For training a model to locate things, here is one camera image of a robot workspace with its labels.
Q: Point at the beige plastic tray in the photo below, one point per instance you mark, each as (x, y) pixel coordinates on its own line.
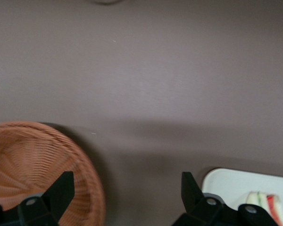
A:
(231, 186)

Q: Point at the triangular sandwich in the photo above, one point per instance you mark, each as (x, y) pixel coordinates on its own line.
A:
(271, 204)

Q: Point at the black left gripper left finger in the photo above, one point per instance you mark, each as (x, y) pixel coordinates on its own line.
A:
(52, 202)

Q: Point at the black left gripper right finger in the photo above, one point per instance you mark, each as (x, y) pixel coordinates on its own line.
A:
(202, 212)

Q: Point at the round brown wicker basket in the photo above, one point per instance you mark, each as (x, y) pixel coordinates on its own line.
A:
(26, 160)

